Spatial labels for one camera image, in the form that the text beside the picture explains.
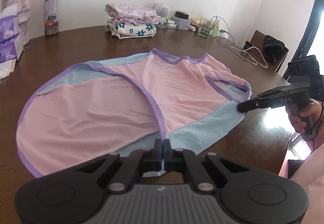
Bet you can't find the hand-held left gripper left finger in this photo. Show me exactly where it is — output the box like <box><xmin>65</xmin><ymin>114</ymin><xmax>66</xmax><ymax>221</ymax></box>
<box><xmin>73</xmin><ymin>138</ymin><xmax>163</xmax><ymax>193</ymax></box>

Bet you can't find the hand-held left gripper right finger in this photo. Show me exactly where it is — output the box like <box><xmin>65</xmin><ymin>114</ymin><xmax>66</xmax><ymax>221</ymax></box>
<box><xmin>164</xmin><ymin>138</ymin><xmax>250</xmax><ymax>193</ymax></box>

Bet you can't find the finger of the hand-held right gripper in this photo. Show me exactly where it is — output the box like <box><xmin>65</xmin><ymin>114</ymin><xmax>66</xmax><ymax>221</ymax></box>
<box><xmin>253</xmin><ymin>86</ymin><xmax>291</xmax><ymax>100</ymax></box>
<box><xmin>237</xmin><ymin>97</ymin><xmax>279</xmax><ymax>113</ymax></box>

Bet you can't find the pink blue mesh vest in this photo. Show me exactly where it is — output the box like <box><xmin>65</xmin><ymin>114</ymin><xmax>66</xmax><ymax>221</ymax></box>
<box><xmin>16</xmin><ymin>48</ymin><xmax>253</xmax><ymax>179</ymax></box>

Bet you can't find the person's right forearm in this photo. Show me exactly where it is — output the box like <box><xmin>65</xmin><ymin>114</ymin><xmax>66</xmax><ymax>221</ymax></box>
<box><xmin>287</xmin><ymin>144</ymin><xmax>324</xmax><ymax>224</ymax></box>

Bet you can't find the person's right hand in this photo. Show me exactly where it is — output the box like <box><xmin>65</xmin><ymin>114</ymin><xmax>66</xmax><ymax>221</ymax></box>
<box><xmin>289</xmin><ymin>99</ymin><xmax>323</xmax><ymax>136</ymax></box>

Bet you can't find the black bag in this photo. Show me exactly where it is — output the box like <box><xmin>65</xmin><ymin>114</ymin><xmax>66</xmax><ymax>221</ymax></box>
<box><xmin>263</xmin><ymin>35</ymin><xmax>286</xmax><ymax>63</ymax></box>

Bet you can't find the brown box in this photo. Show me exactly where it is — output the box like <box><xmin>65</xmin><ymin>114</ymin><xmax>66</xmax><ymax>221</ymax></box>
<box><xmin>249</xmin><ymin>29</ymin><xmax>289</xmax><ymax>73</ymax></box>

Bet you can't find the glass cup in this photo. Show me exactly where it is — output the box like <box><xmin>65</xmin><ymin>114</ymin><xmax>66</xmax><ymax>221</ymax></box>
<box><xmin>198</xmin><ymin>17</ymin><xmax>212</xmax><ymax>36</ymax></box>

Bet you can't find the small plastic box with items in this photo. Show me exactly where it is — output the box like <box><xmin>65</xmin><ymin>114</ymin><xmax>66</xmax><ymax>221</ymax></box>
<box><xmin>172</xmin><ymin>16</ymin><xmax>191</xmax><ymax>30</ymax></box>

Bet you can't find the folded cream teal-flower garment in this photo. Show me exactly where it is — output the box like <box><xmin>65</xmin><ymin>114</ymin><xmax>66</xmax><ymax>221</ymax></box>
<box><xmin>105</xmin><ymin>19</ymin><xmax>157</xmax><ymax>39</ymax></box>

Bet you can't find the white robot-shaped speaker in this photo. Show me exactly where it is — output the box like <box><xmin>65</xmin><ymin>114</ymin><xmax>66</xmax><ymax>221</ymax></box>
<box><xmin>153</xmin><ymin>2</ymin><xmax>171</xmax><ymax>18</ymax></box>

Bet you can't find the folded pink floral garment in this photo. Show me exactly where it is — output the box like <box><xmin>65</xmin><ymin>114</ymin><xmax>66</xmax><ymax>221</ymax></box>
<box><xmin>105</xmin><ymin>3</ymin><xmax>164</xmax><ymax>27</ymax></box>

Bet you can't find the tea bottle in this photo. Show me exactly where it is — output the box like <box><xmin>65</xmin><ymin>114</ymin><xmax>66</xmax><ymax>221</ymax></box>
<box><xmin>44</xmin><ymin>0</ymin><xmax>60</xmax><ymax>37</ymax></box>

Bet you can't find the purple tissue pack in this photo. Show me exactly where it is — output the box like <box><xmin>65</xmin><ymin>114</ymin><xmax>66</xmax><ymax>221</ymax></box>
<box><xmin>0</xmin><ymin>41</ymin><xmax>24</xmax><ymax>63</ymax></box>
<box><xmin>0</xmin><ymin>4</ymin><xmax>21</xmax><ymax>43</ymax></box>

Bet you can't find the black door frame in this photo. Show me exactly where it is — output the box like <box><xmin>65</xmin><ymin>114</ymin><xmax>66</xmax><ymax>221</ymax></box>
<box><xmin>300</xmin><ymin>0</ymin><xmax>324</xmax><ymax>62</ymax></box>

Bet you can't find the thin dark red cable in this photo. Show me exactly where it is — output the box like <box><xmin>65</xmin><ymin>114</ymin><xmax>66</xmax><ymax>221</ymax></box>
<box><xmin>311</xmin><ymin>102</ymin><xmax>324</xmax><ymax>151</ymax></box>

